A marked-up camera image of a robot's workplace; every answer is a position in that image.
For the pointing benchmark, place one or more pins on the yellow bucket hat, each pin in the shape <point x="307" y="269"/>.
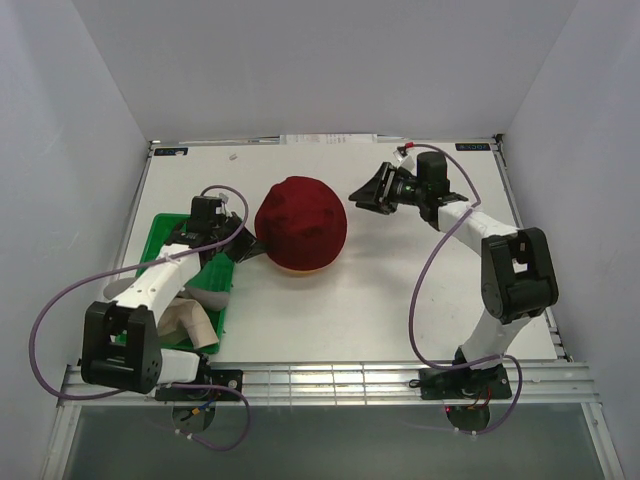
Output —
<point x="300" y="273"/>

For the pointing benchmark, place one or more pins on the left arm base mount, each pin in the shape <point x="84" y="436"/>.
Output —
<point x="225" y="380"/>

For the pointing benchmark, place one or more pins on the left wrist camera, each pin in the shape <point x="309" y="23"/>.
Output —
<point x="222" y="206"/>

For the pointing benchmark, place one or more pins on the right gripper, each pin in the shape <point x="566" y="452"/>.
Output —
<point x="373" y="196"/>

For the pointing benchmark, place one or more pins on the grey bucket hat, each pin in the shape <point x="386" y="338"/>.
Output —
<point x="209" y="300"/>

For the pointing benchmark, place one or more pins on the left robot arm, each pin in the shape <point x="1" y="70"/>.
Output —
<point x="121" y="340"/>

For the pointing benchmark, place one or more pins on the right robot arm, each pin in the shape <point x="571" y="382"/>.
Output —
<point x="517" y="283"/>

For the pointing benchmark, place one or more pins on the aluminium table rail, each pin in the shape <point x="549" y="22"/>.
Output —
<point x="386" y="384"/>

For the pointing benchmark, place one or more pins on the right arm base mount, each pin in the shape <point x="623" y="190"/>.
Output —
<point x="462" y="384"/>

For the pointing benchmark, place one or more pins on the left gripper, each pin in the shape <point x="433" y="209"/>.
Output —
<point x="248" y="247"/>

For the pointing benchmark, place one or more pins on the beige bucket hat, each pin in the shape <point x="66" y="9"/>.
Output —
<point x="186" y="318"/>

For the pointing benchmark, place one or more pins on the dark red bucket hat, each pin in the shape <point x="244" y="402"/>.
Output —
<point x="302" y="223"/>

